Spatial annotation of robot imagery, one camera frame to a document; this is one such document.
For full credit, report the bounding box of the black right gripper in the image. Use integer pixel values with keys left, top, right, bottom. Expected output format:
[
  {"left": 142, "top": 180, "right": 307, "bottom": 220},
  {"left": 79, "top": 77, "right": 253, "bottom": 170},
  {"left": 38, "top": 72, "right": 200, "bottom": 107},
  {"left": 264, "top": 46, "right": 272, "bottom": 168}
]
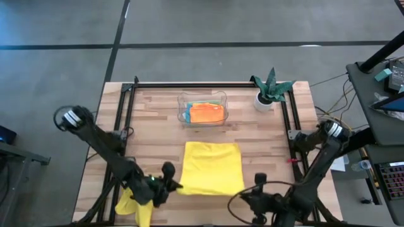
[{"left": 240, "top": 190, "right": 285, "bottom": 225}]

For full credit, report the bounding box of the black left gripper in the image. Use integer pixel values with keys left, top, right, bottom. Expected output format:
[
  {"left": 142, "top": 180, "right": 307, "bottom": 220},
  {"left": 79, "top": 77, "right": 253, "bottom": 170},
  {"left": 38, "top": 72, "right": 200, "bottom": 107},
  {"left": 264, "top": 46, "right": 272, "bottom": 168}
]
[{"left": 134, "top": 175, "right": 184, "bottom": 207}]

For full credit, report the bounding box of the yellow microfiber towel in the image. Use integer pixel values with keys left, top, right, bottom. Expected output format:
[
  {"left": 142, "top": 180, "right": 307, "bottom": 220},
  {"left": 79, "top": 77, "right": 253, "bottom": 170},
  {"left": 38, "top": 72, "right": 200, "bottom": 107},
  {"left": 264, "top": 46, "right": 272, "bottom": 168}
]
[
  {"left": 176, "top": 141, "right": 246, "bottom": 197},
  {"left": 114, "top": 187, "right": 155, "bottom": 227}
]

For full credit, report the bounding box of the blue microfiber towel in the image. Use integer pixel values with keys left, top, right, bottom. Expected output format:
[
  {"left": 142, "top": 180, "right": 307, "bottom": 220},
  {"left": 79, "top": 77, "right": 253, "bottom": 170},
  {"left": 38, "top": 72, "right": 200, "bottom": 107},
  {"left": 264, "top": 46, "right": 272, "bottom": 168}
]
[{"left": 184, "top": 102, "right": 194, "bottom": 124}]

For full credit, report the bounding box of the orange microfiber towel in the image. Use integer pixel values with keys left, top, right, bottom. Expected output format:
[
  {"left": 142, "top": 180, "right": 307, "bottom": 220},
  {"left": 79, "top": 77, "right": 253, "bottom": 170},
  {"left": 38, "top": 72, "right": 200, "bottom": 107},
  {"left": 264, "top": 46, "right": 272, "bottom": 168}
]
[{"left": 189, "top": 102, "right": 225, "bottom": 124}]

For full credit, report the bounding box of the white paper sheet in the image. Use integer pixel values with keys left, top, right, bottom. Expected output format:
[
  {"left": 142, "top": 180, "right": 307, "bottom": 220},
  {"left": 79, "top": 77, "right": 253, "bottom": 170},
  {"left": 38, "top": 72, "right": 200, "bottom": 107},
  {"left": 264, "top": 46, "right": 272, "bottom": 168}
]
[{"left": 330, "top": 156, "right": 350, "bottom": 172}]

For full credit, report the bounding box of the clear plastic bin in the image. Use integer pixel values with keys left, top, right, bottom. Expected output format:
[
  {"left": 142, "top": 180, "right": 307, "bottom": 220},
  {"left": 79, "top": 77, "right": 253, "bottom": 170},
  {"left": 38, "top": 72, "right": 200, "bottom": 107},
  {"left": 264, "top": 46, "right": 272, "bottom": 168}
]
[{"left": 177, "top": 90, "right": 229, "bottom": 128}]

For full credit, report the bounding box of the white plant pot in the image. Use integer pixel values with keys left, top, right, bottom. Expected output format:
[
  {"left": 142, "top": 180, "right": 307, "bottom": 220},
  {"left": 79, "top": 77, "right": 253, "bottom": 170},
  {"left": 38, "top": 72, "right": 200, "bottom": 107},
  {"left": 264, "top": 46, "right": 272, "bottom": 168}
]
[{"left": 252, "top": 91, "right": 275, "bottom": 113}]

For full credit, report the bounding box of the clear water bottle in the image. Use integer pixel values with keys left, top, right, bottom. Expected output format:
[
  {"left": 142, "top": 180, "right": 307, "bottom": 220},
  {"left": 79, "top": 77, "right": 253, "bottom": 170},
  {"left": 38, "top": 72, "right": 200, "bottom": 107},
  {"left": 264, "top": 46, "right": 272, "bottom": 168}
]
[{"left": 350, "top": 159, "right": 373, "bottom": 172}]

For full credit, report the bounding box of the black support beam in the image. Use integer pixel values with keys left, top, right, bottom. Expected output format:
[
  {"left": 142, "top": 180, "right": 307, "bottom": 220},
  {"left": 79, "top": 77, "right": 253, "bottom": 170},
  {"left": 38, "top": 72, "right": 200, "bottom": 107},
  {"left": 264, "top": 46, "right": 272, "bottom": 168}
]
[{"left": 334, "top": 127, "right": 377, "bottom": 158}]

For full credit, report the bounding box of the artificial green plant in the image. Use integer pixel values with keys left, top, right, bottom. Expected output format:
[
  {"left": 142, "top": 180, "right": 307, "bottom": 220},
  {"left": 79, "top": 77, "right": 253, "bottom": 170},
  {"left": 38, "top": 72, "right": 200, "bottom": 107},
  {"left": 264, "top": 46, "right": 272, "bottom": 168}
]
[{"left": 249, "top": 66, "right": 297, "bottom": 103}]

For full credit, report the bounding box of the keyboard with coloured keys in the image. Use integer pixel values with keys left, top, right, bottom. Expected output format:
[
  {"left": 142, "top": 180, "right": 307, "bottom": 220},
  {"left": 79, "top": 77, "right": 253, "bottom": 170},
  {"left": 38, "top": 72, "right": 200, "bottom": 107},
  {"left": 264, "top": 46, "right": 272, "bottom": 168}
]
[{"left": 375, "top": 161, "right": 404, "bottom": 201}]

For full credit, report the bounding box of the black side desk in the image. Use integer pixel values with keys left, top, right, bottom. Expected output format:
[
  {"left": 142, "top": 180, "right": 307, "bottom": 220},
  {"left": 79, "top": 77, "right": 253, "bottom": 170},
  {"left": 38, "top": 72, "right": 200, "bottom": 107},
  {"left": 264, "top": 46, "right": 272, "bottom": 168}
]
[{"left": 346, "top": 56, "right": 404, "bottom": 226}]

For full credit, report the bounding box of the dark tablet screen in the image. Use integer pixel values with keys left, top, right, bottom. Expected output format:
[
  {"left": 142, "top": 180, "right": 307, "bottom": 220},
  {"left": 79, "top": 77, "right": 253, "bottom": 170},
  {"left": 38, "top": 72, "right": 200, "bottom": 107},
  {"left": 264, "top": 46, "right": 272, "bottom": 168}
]
[{"left": 369, "top": 91, "right": 404, "bottom": 114}]

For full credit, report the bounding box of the small teal box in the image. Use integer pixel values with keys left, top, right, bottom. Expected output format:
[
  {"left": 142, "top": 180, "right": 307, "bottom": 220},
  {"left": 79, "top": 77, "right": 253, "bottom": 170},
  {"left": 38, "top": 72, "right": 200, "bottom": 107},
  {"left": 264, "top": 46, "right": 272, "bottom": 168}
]
[{"left": 374, "top": 67, "right": 393, "bottom": 83}]

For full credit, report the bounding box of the black device with blue light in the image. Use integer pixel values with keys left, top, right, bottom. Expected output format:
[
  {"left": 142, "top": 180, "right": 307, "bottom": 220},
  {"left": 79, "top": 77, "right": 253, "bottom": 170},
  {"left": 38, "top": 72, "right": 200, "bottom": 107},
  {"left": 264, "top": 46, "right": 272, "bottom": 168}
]
[{"left": 0, "top": 125, "right": 18, "bottom": 146}]

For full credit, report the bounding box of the black electronic device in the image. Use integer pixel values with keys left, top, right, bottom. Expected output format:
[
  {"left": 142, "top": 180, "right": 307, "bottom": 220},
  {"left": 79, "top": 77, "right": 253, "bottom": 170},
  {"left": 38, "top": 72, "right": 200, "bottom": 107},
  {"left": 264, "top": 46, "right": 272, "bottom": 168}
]
[{"left": 386, "top": 59, "right": 404, "bottom": 94}]

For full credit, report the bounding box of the black metal pole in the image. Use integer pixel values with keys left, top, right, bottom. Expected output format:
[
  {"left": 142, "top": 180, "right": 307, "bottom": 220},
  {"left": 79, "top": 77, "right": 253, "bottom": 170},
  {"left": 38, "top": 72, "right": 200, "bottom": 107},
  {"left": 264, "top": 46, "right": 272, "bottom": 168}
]
[{"left": 359, "top": 30, "right": 404, "bottom": 74}]

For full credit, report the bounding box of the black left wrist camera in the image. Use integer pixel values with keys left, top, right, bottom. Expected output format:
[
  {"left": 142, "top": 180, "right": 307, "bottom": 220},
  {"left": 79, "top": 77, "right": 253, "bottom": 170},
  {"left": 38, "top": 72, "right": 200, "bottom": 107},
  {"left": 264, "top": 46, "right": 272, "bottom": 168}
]
[{"left": 161, "top": 161, "right": 177, "bottom": 184}]

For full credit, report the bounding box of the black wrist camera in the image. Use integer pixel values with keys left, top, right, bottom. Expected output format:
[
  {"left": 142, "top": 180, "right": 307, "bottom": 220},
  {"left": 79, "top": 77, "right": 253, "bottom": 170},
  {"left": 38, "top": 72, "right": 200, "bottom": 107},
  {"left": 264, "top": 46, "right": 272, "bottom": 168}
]
[
  {"left": 161, "top": 161, "right": 177, "bottom": 184},
  {"left": 254, "top": 172, "right": 268, "bottom": 193}
]

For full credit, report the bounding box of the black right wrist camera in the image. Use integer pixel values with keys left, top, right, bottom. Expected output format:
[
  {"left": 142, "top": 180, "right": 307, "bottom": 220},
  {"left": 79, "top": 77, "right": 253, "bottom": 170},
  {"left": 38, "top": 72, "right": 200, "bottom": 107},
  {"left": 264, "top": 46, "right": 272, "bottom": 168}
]
[{"left": 254, "top": 172, "right": 268, "bottom": 193}]

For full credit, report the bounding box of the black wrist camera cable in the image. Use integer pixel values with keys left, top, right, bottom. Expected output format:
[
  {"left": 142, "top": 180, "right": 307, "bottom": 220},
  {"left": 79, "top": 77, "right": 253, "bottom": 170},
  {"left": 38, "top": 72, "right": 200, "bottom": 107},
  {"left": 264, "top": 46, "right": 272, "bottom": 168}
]
[{"left": 227, "top": 180, "right": 295, "bottom": 225}]

